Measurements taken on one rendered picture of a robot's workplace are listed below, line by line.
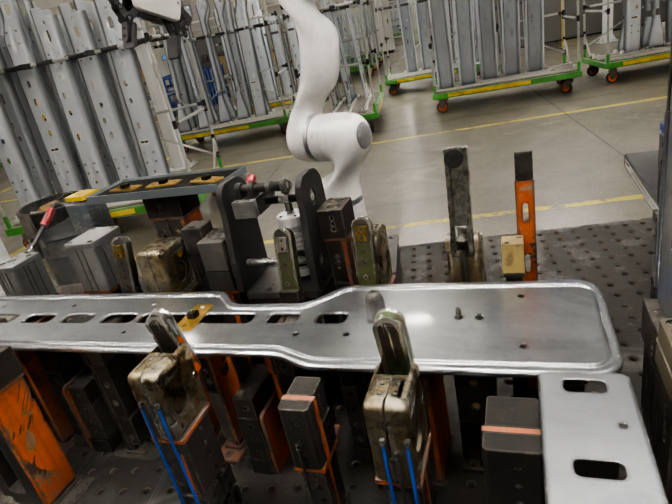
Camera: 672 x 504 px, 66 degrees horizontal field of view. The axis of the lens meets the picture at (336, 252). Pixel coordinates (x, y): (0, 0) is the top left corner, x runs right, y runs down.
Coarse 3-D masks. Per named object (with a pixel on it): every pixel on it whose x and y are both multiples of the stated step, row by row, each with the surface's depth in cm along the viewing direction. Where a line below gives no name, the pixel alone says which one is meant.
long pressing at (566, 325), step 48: (384, 288) 89; (432, 288) 86; (480, 288) 83; (528, 288) 81; (576, 288) 78; (0, 336) 101; (48, 336) 97; (96, 336) 94; (144, 336) 90; (192, 336) 87; (240, 336) 84; (288, 336) 81; (336, 336) 79; (432, 336) 74; (480, 336) 72; (528, 336) 70; (576, 336) 68
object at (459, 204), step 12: (444, 156) 80; (456, 156) 79; (456, 168) 83; (468, 168) 83; (456, 180) 84; (468, 180) 82; (456, 192) 84; (468, 192) 83; (456, 204) 85; (468, 204) 83; (456, 216) 86; (468, 216) 84; (468, 228) 85; (468, 240) 85
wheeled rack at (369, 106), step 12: (324, 12) 690; (360, 12) 627; (288, 36) 645; (372, 36) 804; (360, 96) 830; (372, 96) 666; (324, 108) 786; (336, 108) 741; (348, 108) 737; (360, 108) 686; (372, 108) 702; (372, 120) 684; (372, 132) 691
